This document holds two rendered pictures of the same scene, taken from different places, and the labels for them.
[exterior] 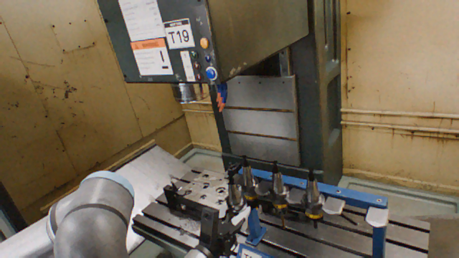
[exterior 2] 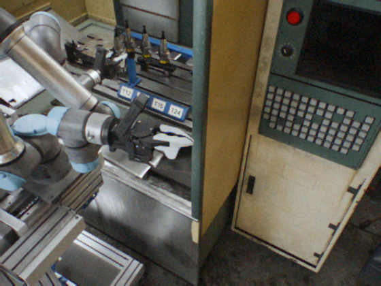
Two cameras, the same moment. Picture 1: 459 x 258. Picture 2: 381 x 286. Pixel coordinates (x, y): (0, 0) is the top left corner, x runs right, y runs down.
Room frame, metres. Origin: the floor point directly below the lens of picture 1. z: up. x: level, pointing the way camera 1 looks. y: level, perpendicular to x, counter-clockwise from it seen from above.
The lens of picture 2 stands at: (-0.93, -0.08, 2.15)
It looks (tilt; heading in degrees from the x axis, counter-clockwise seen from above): 45 degrees down; 351
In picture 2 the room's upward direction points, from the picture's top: straight up
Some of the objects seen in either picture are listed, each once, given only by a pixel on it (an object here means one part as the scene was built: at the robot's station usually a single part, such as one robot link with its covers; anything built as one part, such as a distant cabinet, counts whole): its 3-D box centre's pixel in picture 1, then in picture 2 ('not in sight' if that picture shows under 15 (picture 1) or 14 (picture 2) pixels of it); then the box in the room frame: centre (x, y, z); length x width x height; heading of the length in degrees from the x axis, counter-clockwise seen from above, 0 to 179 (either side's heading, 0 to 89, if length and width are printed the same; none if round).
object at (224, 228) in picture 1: (215, 244); (103, 71); (0.61, 0.10, 1.17); 0.12 x 0.08 x 0.09; 140
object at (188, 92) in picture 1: (190, 82); not in sight; (1.10, 0.10, 1.53); 0.16 x 0.16 x 0.12
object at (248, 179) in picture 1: (247, 173); (128, 33); (0.79, -0.04, 1.26); 0.04 x 0.04 x 0.07
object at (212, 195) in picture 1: (213, 191); (105, 52); (1.13, 0.12, 0.97); 0.29 x 0.23 x 0.05; 50
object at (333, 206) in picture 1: (333, 206); (173, 56); (0.61, -0.25, 1.21); 0.07 x 0.05 x 0.01; 140
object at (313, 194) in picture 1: (312, 188); (163, 44); (0.65, -0.21, 1.26); 0.04 x 0.04 x 0.07
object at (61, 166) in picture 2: not in sight; (47, 159); (0.00, 0.29, 1.21); 0.15 x 0.15 x 0.10
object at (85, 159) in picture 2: not in sight; (85, 147); (-0.22, 0.09, 1.46); 0.11 x 0.08 x 0.11; 155
